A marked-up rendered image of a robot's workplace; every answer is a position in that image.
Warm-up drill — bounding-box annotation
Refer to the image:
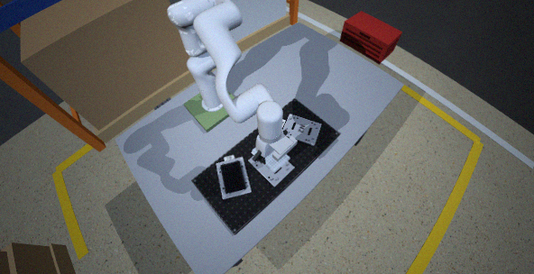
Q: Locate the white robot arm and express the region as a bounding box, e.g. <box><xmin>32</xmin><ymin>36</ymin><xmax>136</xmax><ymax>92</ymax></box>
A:
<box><xmin>167</xmin><ymin>0</ymin><xmax>297</xmax><ymax>162</ymax></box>

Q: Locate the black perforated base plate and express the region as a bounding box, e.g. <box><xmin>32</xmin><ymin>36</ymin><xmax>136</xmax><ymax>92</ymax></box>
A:
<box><xmin>191</xmin><ymin>98</ymin><xmax>340</xmax><ymax>235</ymax></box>

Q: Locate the black multi-well plate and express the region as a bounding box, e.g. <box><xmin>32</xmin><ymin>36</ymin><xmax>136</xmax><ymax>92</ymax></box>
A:
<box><xmin>220</xmin><ymin>161</ymin><xmax>246</xmax><ymax>194</ymax></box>

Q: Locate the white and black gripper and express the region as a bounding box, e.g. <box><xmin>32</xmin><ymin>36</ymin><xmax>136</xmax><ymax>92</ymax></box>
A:
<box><xmin>252</xmin><ymin>130</ymin><xmax>288</xmax><ymax>165</ymax></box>

